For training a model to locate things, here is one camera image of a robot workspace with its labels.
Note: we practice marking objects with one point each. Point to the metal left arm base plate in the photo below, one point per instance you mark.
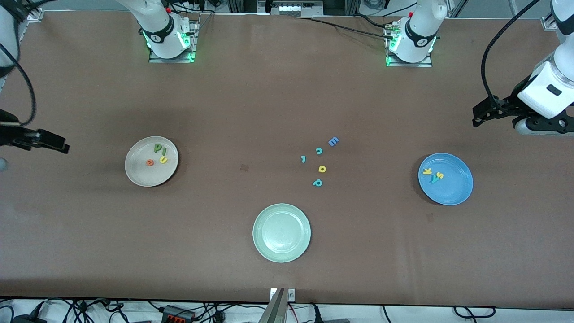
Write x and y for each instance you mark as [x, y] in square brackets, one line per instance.
[421, 65]

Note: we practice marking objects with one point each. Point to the white pole bracket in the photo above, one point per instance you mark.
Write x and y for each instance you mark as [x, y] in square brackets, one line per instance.
[291, 294]

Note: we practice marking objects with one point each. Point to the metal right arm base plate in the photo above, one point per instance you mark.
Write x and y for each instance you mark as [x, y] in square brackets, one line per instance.
[154, 59]

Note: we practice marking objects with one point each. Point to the black power plug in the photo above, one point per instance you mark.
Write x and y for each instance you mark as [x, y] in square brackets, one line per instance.
[27, 319]

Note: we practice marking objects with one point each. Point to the black power strip red switches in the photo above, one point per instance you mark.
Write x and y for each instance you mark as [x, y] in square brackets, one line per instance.
[177, 314]

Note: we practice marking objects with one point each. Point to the pale green round plate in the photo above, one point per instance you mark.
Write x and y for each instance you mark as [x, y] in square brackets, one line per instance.
[281, 233]

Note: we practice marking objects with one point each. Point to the blue round plate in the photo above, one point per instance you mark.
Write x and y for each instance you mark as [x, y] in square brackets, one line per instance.
[455, 188]

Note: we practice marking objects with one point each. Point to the grey metal camera pole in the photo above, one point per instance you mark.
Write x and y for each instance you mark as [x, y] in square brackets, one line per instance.
[276, 309]

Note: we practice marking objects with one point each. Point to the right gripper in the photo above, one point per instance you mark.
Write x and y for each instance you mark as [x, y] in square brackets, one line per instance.
[10, 135]

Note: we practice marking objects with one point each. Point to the aluminium frame corner profile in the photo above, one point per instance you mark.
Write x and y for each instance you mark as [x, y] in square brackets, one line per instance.
[35, 14]
[548, 22]

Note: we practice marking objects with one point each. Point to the blue letter E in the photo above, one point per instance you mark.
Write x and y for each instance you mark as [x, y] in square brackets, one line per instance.
[333, 141]

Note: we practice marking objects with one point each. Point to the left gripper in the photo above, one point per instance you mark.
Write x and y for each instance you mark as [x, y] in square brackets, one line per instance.
[512, 102]

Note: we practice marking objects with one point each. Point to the teal letter p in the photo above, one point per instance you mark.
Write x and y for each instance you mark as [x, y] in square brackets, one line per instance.
[317, 182]

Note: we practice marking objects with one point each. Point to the beige brown round plate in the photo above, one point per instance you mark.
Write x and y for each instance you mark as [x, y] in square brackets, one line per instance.
[143, 175]

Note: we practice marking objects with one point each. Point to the silver metal control box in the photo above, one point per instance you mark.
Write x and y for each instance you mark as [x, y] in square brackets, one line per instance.
[291, 9]

